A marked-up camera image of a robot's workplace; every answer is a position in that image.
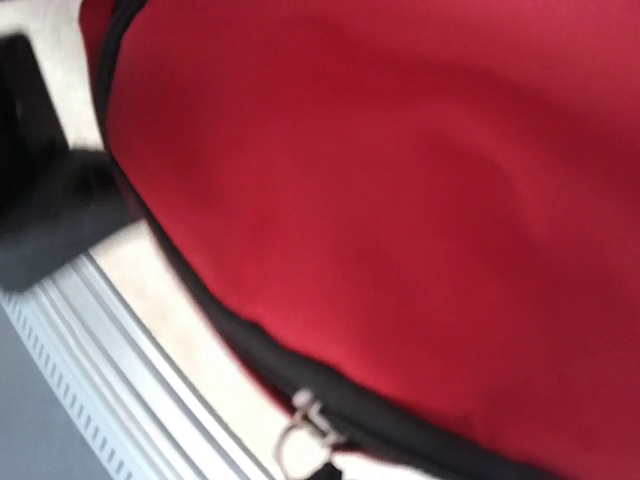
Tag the red backpack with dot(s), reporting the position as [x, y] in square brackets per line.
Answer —
[416, 223]

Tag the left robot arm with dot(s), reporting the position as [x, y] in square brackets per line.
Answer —
[57, 201]

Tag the front aluminium rail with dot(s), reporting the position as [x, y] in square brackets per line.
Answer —
[139, 414]

